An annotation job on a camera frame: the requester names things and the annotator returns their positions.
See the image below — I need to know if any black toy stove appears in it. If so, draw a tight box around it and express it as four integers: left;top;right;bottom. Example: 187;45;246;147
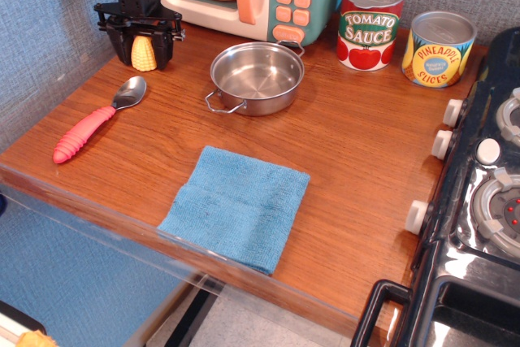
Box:
352;28;519;346

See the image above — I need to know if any white stove knob top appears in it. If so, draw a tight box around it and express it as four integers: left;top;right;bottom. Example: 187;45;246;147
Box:
443;99;464;128

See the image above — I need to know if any pineapple slices can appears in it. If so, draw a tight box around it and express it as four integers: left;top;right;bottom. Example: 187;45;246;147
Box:
401;11;477;89

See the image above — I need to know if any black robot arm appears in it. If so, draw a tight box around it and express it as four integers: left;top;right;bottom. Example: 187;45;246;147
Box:
93;0;185;70

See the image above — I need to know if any silver metal pot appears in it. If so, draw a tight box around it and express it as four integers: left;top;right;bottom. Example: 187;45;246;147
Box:
205;40;306;116

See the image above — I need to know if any white stove knob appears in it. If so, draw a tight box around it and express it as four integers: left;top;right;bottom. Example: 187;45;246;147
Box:
431;130;453;160
405;200;429;235
443;99;464;128

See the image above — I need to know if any yellow fuzzy object corner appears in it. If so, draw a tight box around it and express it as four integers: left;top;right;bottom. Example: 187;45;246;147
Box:
15;330;58;347

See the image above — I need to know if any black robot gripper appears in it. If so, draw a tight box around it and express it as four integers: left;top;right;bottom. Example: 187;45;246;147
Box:
94;0;185;70

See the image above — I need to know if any blue folded cloth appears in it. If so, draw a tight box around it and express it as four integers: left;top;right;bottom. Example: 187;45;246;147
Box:
159;146;310;275

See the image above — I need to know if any white stove knob middle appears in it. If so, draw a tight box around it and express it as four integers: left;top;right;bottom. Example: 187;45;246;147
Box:
431;130;453;160

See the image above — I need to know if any tomato sauce can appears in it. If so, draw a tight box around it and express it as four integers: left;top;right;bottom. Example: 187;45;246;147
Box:
336;0;405;71

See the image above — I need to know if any yellow corn egg shape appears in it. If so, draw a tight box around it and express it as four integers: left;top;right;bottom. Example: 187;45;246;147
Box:
131;36;158;72

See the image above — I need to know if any white stove knob bottom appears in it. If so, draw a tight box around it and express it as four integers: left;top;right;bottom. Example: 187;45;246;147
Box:
405;200;429;235

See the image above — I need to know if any spoon with red handle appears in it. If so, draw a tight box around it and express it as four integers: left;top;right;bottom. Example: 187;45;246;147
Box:
52;76;147;164

